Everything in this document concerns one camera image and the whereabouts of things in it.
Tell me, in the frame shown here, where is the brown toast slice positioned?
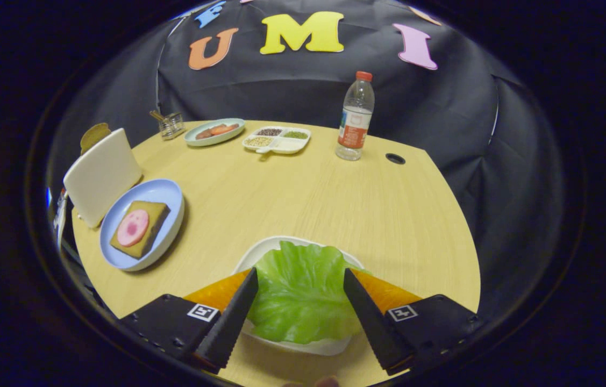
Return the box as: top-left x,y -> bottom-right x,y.
80,123 -> 112,155

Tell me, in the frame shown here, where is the pink ham slice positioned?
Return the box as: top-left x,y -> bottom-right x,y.
117,209 -> 150,247

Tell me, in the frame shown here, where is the black backdrop cloth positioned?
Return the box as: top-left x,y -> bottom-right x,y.
47,0 -> 564,323

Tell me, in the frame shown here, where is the green lettuce leaf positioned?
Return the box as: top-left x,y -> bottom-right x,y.
247,241 -> 365,345

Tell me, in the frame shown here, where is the brown square bread slice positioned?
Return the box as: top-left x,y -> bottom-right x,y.
110,200 -> 170,260

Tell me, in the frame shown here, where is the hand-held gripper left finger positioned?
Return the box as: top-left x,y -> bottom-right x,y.
119,267 -> 259,372

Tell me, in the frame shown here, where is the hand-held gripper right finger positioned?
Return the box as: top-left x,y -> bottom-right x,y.
343,268 -> 485,377

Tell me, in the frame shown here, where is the white square plate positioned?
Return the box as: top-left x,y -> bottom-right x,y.
232,235 -> 365,356

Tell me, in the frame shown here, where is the white device beside table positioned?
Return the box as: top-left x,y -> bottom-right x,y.
53,188 -> 70,249

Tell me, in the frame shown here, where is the pale green round plate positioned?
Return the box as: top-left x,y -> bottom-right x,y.
184,118 -> 246,147

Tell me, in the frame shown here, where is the white toaster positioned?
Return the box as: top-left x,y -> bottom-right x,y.
63,128 -> 143,228

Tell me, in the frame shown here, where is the metal wire mesh holder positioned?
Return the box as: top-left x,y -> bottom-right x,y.
149,110 -> 186,141

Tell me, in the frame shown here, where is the blue round plate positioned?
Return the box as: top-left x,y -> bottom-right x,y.
99,178 -> 185,272

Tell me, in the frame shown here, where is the clear water bottle red cap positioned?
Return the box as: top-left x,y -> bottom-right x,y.
335,71 -> 375,161

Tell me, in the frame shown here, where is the white divided dish with grains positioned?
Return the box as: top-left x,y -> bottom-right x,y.
242,126 -> 312,155

